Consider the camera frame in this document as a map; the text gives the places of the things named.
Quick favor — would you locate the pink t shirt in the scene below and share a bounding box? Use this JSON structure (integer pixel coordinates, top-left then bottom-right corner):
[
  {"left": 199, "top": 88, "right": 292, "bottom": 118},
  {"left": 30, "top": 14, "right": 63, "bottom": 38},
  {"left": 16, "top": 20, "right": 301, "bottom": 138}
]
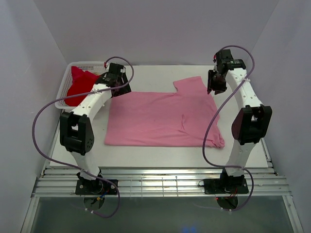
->
[{"left": 104, "top": 76, "right": 225, "bottom": 149}]

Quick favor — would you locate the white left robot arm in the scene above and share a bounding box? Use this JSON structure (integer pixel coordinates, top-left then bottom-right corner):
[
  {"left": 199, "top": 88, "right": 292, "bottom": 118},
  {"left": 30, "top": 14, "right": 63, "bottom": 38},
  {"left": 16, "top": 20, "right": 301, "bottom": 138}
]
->
[{"left": 60, "top": 63, "right": 131, "bottom": 194}]

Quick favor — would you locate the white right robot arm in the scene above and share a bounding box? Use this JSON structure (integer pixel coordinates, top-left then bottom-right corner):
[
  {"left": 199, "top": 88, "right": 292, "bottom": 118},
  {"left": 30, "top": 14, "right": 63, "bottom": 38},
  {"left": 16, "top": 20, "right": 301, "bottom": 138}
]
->
[{"left": 207, "top": 48, "right": 272, "bottom": 193}]

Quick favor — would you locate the white plastic mesh basket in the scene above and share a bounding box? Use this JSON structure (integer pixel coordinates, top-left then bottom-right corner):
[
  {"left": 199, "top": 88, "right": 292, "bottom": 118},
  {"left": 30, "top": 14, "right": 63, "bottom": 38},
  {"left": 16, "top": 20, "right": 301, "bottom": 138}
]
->
[{"left": 55, "top": 62, "right": 106, "bottom": 111}]

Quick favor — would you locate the red t shirt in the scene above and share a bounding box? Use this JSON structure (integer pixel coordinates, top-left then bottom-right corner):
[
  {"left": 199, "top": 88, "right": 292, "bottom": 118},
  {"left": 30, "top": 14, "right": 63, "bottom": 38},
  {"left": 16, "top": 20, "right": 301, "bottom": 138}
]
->
[{"left": 65, "top": 66, "right": 99, "bottom": 107}]

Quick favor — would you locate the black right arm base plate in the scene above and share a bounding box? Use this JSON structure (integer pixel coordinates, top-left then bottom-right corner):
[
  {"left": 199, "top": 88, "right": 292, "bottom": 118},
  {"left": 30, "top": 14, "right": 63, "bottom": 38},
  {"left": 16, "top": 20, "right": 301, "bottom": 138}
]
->
[{"left": 198, "top": 179, "right": 249, "bottom": 194}]

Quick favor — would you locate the aluminium rail frame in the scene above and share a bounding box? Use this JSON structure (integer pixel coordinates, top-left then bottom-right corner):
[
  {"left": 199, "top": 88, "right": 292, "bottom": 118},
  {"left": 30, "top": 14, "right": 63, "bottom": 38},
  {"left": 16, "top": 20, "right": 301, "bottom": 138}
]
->
[{"left": 32, "top": 167, "right": 292, "bottom": 198}]

